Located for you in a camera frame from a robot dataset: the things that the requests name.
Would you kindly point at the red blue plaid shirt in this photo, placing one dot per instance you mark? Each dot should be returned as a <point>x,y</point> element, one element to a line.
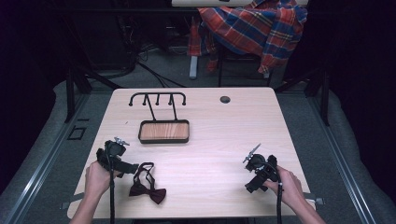
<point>258,28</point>

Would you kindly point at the black metal stand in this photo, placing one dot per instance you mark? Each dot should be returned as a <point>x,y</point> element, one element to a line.
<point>323,93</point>
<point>74,93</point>

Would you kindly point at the person's left hand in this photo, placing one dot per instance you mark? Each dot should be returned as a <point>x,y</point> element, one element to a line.
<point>97,179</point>

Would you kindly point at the person's right hand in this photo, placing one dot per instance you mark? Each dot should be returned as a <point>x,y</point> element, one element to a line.
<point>288,186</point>

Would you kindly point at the black chair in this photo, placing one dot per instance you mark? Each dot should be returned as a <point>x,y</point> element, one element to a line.
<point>236,59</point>

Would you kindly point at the black hook rack wooden tray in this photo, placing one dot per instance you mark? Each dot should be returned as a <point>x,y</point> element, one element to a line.
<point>163,132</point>

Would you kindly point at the grey table bracket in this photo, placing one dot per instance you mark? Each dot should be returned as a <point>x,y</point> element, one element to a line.
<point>316,200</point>

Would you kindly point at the dark red bow tie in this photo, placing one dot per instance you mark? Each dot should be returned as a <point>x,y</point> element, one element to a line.
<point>149,192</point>

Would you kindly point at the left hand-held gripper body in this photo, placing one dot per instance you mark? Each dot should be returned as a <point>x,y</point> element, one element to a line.
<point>115,164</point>

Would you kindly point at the white table leg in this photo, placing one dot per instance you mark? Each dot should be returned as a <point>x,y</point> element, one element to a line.
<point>193,67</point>

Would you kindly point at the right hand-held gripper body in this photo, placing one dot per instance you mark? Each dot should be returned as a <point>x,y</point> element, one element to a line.
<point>262,173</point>

